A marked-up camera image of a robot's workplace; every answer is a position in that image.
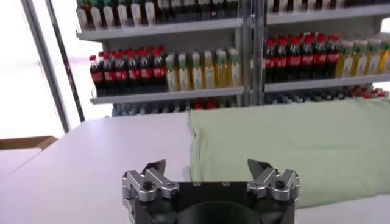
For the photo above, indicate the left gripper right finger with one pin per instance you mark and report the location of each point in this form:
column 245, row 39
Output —
column 274, row 182

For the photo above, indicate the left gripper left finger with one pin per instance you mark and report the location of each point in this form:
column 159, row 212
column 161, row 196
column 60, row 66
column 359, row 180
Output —
column 152, row 178

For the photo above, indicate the light green polo shirt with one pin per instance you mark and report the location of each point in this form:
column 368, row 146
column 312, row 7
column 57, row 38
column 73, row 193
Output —
column 289, row 137

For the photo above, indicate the yellow juice bottle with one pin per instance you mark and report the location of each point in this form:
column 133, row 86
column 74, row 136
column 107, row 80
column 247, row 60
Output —
column 183, row 76
column 384, row 58
column 221, row 73
column 345, row 62
column 234, row 72
column 196, row 75
column 373, row 59
column 171, row 76
column 209, row 74
column 359, row 61

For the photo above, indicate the red-cap cola bottle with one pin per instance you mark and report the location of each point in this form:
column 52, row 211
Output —
column 281, row 61
column 97, row 76
column 294, row 61
column 270, row 62
column 332, row 58
column 320, row 58
column 133, row 74
column 121, row 74
column 159, row 72
column 146, row 73
column 109, row 76
column 307, row 60

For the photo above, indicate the brown cardboard box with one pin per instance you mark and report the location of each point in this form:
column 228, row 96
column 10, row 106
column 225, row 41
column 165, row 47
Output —
column 24, row 142

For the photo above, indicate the white side table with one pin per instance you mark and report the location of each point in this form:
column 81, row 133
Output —
column 12, row 161

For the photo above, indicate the grey metal shelf rack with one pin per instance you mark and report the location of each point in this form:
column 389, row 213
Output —
column 167, row 29
column 320, row 13

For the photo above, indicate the green-cap dark tea bottle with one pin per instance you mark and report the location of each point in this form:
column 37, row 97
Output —
column 82, row 18
column 108, row 16
column 96, row 16
column 122, row 15
column 136, row 14
column 150, row 13

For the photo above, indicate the dark window frame post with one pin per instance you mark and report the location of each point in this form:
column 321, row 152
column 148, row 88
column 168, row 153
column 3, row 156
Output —
column 66, row 61

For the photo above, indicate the grey window frame post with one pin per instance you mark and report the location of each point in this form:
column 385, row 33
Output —
column 45, row 61

